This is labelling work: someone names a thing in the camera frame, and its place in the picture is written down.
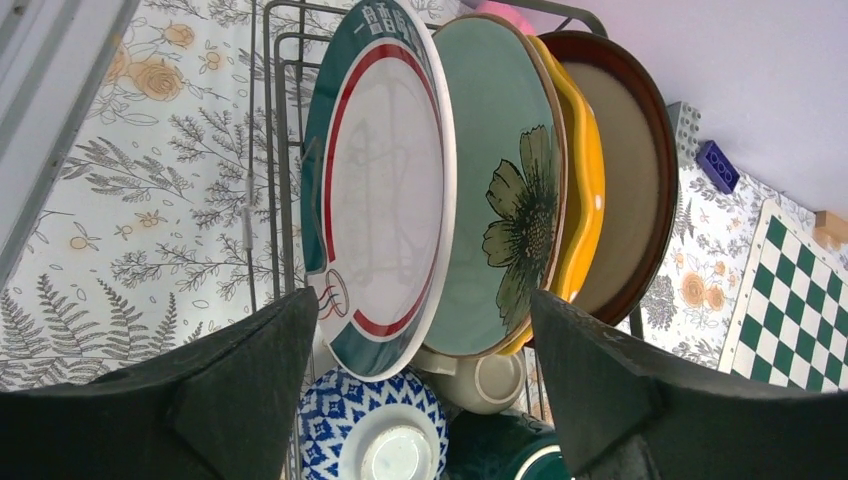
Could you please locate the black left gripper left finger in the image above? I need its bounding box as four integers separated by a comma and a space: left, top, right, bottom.
1, 287, 318, 479

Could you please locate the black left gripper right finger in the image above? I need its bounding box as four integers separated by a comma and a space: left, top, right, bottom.
531, 290, 847, 479

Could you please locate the yellow scalloped plate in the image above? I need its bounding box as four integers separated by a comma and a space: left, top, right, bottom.
482, 34, 605, 355

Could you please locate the light green flower plate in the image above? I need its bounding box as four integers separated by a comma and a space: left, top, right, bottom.
424, 14, 568, 357

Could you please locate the white plate green red rim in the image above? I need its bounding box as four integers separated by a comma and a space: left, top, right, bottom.
300, 1, 457, 382

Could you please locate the dark green mug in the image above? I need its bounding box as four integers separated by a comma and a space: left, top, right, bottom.
445, 409, 572, 480

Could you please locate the cream ceramic cup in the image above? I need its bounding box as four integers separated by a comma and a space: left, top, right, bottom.
412, 348, 527, 415

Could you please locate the blue white patterned bowl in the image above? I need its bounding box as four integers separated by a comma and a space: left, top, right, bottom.
297, 367, 449, 480

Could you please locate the green white chessboard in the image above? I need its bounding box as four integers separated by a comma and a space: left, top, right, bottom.
717, 200, 847, 392

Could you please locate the floral tablecloth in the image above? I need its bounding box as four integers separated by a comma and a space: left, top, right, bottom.
0, 0, 848, 425

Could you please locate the brown rimmed beige plate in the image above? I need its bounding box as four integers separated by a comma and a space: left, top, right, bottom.
541, 30, 678, 326

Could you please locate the purple toy brick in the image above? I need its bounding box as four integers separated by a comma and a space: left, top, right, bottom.
696, 140, 740, 194

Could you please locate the wooden block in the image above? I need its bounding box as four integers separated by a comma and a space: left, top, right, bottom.
813, 210, 847, 250

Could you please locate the grey toy brick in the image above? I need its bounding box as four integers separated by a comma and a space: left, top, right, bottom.
666, 101, 702, 166

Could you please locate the pink plastic object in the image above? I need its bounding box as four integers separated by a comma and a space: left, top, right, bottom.
474, 0, 536, 35

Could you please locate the black wire dish rack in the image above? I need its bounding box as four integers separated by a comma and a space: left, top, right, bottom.
246, 0, 645, 480

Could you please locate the aluminium frame rail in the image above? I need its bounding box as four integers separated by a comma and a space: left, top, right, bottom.
1, 0, 138, 281

